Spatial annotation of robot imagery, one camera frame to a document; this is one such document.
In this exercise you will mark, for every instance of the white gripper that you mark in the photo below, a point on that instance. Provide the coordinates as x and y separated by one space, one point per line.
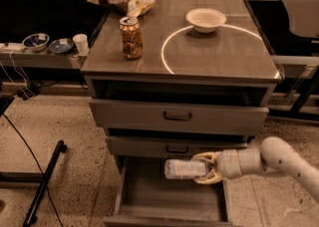
227 164

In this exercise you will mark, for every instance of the blue plastic bottle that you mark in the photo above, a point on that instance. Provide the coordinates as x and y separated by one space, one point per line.
185 169

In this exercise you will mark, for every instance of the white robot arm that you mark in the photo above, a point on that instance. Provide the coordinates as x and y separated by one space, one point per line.
275 157

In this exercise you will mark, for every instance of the bottom grey drawer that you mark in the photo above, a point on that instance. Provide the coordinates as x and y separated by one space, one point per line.
146 198

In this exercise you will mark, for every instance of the grey drawer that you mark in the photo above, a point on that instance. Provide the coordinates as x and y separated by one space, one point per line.
178 117
146 198
121 147

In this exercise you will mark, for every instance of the grey drawer cabinet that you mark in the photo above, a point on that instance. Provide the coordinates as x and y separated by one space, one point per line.
228 67

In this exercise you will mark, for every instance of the middle grey drawer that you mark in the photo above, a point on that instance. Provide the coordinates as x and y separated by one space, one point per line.
121 147

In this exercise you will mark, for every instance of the top grey drawer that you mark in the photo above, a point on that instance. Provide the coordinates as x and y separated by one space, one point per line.
178 117

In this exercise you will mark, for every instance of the white paper bowl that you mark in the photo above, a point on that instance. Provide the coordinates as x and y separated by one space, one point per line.
205 20

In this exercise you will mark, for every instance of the brown drink can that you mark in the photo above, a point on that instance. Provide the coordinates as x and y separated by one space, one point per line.
132 37

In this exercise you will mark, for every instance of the grey chair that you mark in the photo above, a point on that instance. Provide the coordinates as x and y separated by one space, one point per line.
303 16

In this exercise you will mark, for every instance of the white paper cup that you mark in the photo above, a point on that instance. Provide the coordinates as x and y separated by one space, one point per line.
81 42

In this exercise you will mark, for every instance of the black stand leg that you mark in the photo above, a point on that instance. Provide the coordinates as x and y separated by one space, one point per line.
45 176

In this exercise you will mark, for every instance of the dark blue bowl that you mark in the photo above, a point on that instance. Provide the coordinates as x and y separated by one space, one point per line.
61 46

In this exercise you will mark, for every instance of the brown chip bag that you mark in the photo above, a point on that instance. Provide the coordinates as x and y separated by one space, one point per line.
131 8

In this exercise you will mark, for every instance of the white bowl with blue inside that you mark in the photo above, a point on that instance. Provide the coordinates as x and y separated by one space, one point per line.
36 42

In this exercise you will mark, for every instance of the grey side shelf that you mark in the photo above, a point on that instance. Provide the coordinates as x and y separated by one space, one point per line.
43 59

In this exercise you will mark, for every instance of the white power strip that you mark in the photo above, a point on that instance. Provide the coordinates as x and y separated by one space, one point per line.
12 47

